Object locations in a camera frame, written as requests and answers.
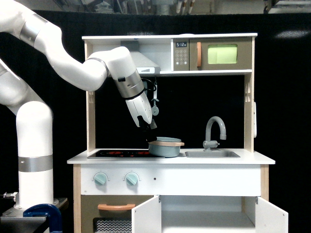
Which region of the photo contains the toy oven door orange handle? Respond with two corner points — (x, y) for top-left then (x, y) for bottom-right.
(80, 195), (155, 233)

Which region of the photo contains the blue clamp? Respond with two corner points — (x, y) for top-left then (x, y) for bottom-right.
(23, 204), (63, 233)

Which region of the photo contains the white wooden toy kitchen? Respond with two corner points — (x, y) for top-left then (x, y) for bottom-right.
(68, 33), (275, 233)

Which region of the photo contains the toy microwave with orange handle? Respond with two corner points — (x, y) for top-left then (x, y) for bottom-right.
(173, 37), (252, 71)

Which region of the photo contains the grey toy sink basin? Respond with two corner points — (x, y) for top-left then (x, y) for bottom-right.
(185, 150), (240, 158)

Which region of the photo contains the right mint stove knob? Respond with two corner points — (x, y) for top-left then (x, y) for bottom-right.
(125, 172), (139, 186)

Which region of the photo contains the mint stove knob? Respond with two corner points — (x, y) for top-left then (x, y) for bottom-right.
(125, 172), (139, 186)
(93, 172), (108, 186)

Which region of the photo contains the grey toy faucet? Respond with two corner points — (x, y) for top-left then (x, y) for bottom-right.
(203, 116), (227, 152)

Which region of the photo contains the grey-blue toy pot bowl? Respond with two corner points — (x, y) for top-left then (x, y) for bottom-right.
(148, 137), (184, 158)

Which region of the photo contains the right white cabinet door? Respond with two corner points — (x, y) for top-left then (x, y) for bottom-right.
(244, 197), (289, 233)

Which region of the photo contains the left mint stove knob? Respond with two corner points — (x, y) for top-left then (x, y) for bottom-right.
(93, 172), (108, 186)

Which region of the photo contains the toy pizza cutter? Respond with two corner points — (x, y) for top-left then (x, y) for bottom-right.
(152, 82), (159, 116)

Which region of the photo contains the white cabinet door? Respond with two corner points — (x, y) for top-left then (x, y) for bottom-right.
(244, 197), (289, 233)
(131, 195), (162, 233)

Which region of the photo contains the grey robot mounting base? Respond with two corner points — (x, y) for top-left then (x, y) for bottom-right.
(0, 192), (69, 233)

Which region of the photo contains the white side-hung utensil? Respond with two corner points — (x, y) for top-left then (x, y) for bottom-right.
(253, 102), (258, 138)

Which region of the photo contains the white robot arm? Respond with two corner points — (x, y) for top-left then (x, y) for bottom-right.
(0, 0), (161, 200)

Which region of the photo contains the left white cabinet door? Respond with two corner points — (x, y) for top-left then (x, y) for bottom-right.
(131, 195), (162, 233)

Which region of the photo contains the black toy stovetop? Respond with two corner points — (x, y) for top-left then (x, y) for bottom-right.
(88, 149), (160, 159)

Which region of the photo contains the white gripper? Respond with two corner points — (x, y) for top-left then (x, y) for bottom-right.
(125, 94), (157, 142)

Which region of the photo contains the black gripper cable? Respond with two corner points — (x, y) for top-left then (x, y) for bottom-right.
(141, 78), (157, 92)

